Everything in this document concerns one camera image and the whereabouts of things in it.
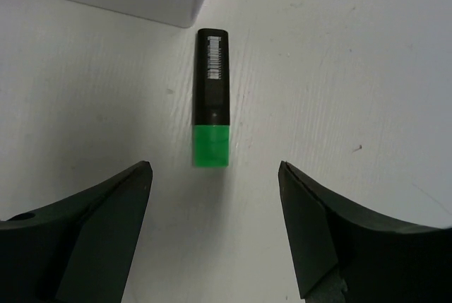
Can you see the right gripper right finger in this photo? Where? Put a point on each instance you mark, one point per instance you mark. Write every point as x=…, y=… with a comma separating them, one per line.
x=345, y=252

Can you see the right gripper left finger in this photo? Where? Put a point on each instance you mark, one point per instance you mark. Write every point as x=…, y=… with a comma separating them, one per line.
x=78, y=249

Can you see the green highlighter marker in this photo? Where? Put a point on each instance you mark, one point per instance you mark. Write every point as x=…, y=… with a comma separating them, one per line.
x=211, y=99

